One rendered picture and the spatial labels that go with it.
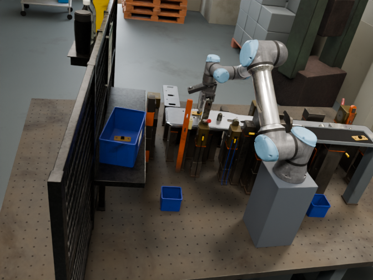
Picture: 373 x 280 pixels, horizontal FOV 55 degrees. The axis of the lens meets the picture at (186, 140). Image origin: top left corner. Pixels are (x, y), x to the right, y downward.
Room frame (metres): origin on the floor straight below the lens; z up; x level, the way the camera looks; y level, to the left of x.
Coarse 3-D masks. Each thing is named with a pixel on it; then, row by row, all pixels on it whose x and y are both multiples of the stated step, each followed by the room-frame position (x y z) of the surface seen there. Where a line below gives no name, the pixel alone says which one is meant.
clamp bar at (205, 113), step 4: (208, 96) 1.77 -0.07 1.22; (208, 100) 1.73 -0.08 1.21; (212, 100) 1.74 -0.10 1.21; (204, 104) 1.74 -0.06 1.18; (208, 104) 1.71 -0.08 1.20; (204, 108) 1.73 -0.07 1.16; (208, 108) 1.74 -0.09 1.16; (204, 112) 1.74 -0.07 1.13; (208, 112) 1.74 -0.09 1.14; (204, 116) 1.74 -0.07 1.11; (208, 116) 1.75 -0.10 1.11
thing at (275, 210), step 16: (256, 176) 1.43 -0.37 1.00; (272, 176) 1.32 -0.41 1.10; (256, 192) 1.39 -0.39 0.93; (272, 192) 1.28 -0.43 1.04; (288, 192) 1.26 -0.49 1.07; (304, 192) 1.29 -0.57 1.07; (256, 208) 1.34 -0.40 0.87; (272, 208) 1.25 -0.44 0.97; (288, 208) 1.27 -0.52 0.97; (304, 208) 1.30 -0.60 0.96; (256, 224) 1.30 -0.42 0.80; (272, 224) 1.26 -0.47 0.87; (288, 224) 1.28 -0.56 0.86; (256, 240) 1.26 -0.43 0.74; (272, 240) 1.27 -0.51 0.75; (288, 240) 1.30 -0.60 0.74
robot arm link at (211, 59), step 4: (208, 56) 1.94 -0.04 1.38; (212, 56) 1.95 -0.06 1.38; (216, 56) 1.96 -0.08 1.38; (208, 60) 1.93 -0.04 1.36; (212, 60) 1.92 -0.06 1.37; (216, 60) 1.92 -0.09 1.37; (208, 64) 1.92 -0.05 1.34; (204, 68) 1.95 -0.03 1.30; (208, 68) 1.90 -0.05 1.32; (204, 72) 1.94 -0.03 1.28; (208, 72) 1.92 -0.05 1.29; (208, 76) 1.92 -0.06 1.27; (212, 76) 1.92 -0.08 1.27
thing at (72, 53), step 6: (102, 30) 1.54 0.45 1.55; (96, 36) 1.79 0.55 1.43; (72, 48) 1.57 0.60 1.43; (90, 48) 1.61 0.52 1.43; (72, 54) 1.51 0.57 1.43; (78, 54) 1.52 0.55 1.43; (84, 54) 1.53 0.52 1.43; (90, 54) 1.54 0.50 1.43; (72, 60) 1.51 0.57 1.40; (78, 60) 1.52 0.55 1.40; (84, 60) 1.52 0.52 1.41; (84, 66) 1.52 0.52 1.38
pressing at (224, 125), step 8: (168, 112) 1.90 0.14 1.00; (176, 112) 1.92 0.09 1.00; (184, 112) 1.94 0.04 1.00; (216, 112) 2.01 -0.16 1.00; (224, 112) 2.03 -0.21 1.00; (168, 120) 1.81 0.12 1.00; (176, 120) 1.83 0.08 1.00; (216, 120) 1.91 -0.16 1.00; (224, 120) 1.93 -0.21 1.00; (240, 120) 1.97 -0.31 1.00; (296, 120) 2.10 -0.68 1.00; (192, 128) 1.79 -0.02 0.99; (216, 128) 1.82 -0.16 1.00; (224, 128) 1.83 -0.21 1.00; (352, 128) 2.13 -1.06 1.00; (360, 128) 2.15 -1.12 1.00; (368, 128) 2.17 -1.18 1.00
